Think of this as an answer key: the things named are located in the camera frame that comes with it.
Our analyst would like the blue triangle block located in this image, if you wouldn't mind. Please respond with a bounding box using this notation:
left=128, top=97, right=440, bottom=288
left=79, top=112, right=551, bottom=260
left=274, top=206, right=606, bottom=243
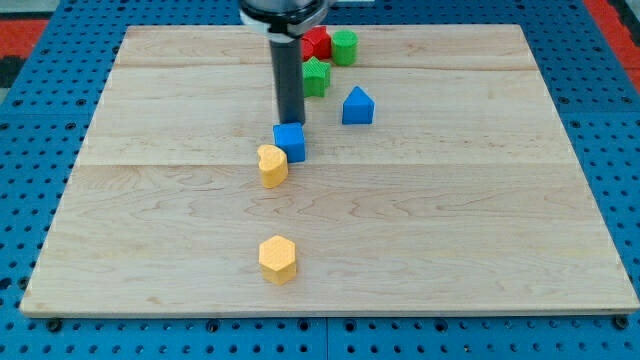
left=342, top=86, right=375, bottom=125

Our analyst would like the green star block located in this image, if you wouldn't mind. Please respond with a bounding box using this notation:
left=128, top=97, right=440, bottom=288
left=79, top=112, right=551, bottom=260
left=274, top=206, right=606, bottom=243
left=303, top=57, right=331, bottom=97

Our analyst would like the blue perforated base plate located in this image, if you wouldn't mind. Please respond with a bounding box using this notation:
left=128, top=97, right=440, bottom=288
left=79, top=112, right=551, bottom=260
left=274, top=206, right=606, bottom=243
left=1, top=0, right=639, bottom=359

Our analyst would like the yellow hexagon block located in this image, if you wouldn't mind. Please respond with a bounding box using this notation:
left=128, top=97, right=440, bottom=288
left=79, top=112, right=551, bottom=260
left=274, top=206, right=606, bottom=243
left=259, top=235, right=297, bottom=285

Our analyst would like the light wooden board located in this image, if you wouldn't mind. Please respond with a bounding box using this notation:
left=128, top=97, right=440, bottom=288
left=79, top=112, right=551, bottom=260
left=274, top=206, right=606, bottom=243
left=20, top=24, right=639, bottom=318

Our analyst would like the green cylinder block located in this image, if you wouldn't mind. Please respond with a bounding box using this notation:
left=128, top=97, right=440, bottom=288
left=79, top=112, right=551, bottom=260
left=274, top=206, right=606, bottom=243
left=331, top=29, right=359, bottom=66

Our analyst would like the yellow heart block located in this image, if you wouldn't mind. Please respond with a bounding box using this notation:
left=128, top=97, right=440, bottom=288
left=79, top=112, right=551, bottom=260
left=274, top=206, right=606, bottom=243
left=257, top=144, right=288, bottom=188

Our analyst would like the red block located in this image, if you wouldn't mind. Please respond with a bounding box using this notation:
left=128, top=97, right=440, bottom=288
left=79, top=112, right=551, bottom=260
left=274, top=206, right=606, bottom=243
left=302, top=25, right=332, bottom=61

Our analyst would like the blue cube block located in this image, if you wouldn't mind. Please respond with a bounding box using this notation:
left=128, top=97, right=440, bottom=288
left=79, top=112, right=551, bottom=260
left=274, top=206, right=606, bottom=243
left=273, top=122, right=306, bottom=163

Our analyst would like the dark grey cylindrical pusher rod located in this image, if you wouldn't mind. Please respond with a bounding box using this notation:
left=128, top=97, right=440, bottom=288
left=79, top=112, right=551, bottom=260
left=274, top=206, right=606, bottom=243
left=269, top=39, right=305, bottom=124

